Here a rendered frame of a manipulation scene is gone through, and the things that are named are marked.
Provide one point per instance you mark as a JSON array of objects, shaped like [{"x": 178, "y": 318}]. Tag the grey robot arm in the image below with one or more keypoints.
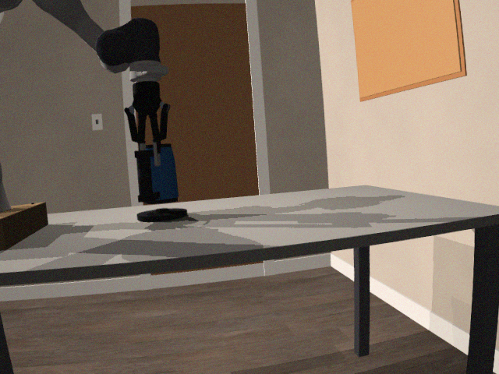
[{"x": 134, "y": 45}]

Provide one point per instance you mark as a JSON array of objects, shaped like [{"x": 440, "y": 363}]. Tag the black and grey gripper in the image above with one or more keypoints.
[{"x": 146, "y": 101}]

